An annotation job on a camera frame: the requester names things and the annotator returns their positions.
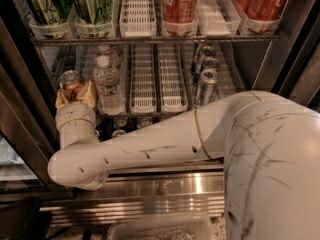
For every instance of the front silver slim can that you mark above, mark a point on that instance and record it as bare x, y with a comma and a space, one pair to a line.
206, 86

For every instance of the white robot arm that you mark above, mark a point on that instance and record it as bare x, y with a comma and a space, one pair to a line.
270, 146

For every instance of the front middle blue can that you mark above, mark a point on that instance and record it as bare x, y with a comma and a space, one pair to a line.
117, 133

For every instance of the front clear water bottle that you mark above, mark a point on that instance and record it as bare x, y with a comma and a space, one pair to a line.
107, 80

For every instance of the silver slim can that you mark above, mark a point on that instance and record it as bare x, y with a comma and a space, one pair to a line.
201, 51
206, 86
206, 63

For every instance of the middle red cola can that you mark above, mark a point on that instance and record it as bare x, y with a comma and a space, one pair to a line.
179, 11

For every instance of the right green can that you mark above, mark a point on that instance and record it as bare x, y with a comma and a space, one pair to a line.
94, 12

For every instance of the rear middle blue can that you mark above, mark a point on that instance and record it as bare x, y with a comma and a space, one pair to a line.
120, 122

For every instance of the fridge door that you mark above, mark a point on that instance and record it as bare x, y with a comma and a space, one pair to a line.
26, 123

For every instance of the orange soda can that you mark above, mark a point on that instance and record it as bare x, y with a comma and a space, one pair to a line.
72, 83

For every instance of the middle silver slim can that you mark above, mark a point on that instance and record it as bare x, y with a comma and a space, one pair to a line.
206, 63

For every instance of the rear silver slim can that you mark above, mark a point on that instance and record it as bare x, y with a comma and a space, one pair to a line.
201, 51

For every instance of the left green can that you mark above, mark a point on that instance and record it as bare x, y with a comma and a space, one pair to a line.
50, 12

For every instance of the rear silver can bottom shelf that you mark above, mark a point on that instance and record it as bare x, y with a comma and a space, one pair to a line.
144, 121

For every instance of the green can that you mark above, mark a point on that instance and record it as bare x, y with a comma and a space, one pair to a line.
94, 12
50, 12

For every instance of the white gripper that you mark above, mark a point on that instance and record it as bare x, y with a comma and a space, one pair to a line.
74, 112

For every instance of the blue can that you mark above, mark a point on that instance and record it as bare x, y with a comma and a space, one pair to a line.
120, 122
117, 133

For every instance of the rear clear water bottle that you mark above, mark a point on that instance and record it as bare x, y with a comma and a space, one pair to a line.
108, 51

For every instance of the clear water bottle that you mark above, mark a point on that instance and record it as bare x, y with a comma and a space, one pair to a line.
107, 80
108, 51

